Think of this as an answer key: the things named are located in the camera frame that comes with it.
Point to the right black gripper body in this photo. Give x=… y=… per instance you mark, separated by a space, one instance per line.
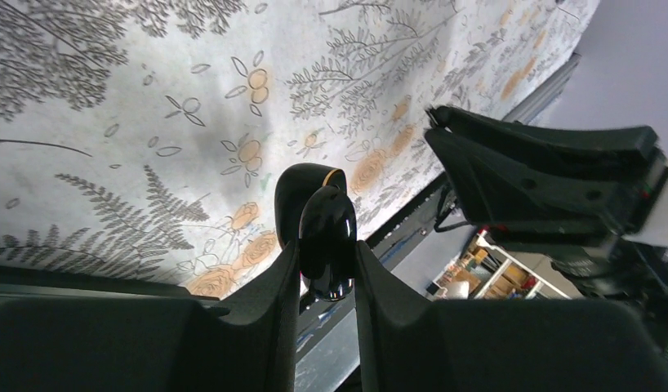
x=599 y=262

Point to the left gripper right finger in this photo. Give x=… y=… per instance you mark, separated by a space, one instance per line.
x=409 y=343

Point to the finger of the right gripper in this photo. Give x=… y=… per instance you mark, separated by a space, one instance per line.
x=495 y=190
x=560 y=147

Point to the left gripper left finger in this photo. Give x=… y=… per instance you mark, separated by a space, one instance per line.
x=243 y=343

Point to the black oval case lid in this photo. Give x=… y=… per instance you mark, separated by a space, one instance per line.
x=327 y=238

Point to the black earbud charging case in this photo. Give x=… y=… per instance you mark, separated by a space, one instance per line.
x=293 y=190

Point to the black white checkerboard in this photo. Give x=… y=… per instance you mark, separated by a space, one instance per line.
x=31 y=282

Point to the floral patterned table mat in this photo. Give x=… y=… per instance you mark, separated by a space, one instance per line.
x=144 y=139

